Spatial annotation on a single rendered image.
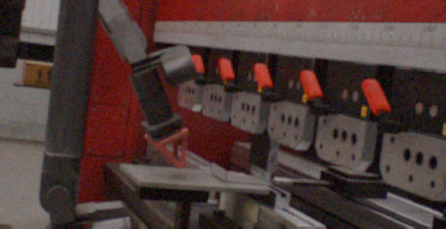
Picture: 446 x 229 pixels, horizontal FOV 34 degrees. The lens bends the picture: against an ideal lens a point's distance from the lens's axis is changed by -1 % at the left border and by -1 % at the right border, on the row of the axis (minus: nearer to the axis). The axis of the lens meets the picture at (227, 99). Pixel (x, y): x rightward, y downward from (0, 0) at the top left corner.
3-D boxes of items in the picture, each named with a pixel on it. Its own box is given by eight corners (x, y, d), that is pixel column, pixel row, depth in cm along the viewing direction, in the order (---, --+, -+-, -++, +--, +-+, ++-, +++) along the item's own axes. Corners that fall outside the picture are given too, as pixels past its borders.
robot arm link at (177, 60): (122, 47, 146) (119, 37, 138) (175, 27, 147) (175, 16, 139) (143, 102, 145) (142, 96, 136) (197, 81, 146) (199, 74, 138)
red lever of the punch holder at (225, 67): (218, 56, 159) (226, 88, 152) (236, 59, 160) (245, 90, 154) (216, 62, 160) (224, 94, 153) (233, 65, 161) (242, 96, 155)
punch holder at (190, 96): (176, 105, 197) (184, 44, 196) (206, 108, 200) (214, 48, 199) (193, 111, 183) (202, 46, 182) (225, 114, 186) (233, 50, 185)
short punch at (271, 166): (246, 172, 157) (252, 128, 156) (255, 172, 158) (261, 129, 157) (265, 181, 148) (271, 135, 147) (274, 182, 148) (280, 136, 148)
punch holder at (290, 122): (265, 137, 141) (277, 53, 140) (304, 141, 144) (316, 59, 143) (300, 150, 127) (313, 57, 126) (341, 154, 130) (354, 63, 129)
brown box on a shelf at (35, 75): (18, 82, 373) (21, 58, 372) (68, 88, 379) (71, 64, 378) (13, 86, 344) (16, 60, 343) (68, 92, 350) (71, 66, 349)
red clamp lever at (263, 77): (254, 61, 140) (265, 97, 133) (273, 64, 142) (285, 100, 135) (250, 68, 141) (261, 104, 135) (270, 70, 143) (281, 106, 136)
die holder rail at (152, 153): (144, 166, 227) (148, 136, 226) (163, 168, 229) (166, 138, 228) (194, 204, 180) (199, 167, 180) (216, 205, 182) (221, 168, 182)
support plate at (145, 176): (118, 168, 151) (119, 163, 151) (236, 176, 160) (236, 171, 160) (139, 186, 134) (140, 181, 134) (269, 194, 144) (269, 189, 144)
